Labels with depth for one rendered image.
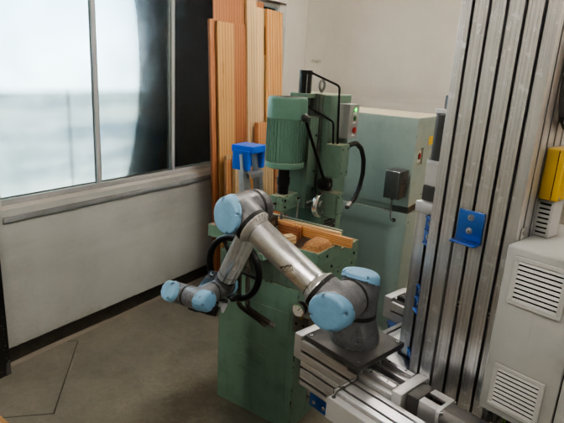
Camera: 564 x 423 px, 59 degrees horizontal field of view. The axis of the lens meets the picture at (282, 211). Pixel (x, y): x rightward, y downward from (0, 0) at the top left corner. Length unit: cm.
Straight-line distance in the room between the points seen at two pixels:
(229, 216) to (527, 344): 87
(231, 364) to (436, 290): 132
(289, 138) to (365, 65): 245
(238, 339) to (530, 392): 142
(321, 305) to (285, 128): 98
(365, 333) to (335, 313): 20
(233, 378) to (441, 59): 292
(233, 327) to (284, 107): 106
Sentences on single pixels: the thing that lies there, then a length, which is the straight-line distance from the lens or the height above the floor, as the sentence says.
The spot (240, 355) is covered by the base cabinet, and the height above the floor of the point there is 29.
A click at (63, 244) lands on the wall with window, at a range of 310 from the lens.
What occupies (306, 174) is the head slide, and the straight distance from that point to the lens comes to 231.
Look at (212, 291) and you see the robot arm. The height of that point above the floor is 85.
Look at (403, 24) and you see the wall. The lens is 444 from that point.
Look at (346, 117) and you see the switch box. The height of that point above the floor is 142.
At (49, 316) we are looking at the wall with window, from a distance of 320.
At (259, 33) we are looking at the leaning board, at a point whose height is 188.
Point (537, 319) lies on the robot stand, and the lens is 139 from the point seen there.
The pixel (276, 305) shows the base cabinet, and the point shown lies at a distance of 227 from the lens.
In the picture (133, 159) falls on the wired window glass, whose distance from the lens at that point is 339.
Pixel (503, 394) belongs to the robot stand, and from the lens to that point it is 151.
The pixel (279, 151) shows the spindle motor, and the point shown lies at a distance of 218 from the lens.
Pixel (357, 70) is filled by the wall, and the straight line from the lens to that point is 456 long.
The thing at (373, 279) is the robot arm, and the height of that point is 104.
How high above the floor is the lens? 161
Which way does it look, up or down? 16 degrees down
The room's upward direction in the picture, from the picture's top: 3 degrees clockwise
